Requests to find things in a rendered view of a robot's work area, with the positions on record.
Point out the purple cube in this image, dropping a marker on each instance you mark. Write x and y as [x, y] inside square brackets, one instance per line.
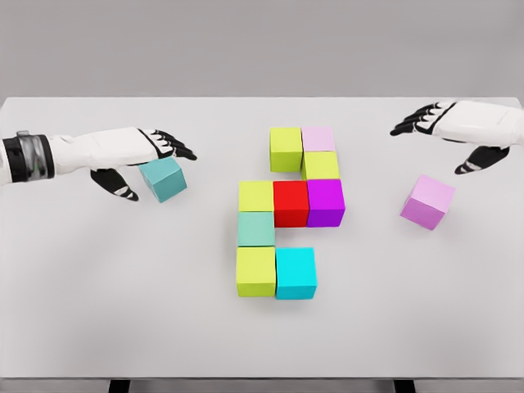
[325, 202]

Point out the red cube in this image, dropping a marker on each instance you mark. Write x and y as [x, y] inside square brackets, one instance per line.
[290, 202]

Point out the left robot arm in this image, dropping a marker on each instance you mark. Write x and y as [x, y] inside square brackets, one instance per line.
[41, 155]

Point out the yellow-green cube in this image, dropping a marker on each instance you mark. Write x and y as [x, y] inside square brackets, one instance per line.
[256, 271]
[321, 165]
[256, 195]
[285, 149]

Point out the pale pink cube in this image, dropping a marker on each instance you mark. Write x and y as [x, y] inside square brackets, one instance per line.
[318, 138]

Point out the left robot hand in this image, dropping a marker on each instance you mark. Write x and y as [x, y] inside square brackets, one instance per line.
[123, 145]

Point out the cyan cube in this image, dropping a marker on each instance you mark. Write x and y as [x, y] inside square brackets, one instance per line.
[295, 273]

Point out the teal cube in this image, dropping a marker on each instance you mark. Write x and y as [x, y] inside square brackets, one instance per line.
[163, 180]

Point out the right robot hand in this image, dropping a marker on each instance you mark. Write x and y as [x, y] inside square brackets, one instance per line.
[458, 123]

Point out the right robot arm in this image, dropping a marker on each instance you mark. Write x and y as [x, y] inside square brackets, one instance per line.
[515, 125]

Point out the mint green cube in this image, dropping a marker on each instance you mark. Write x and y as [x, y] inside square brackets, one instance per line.
[256, 229]

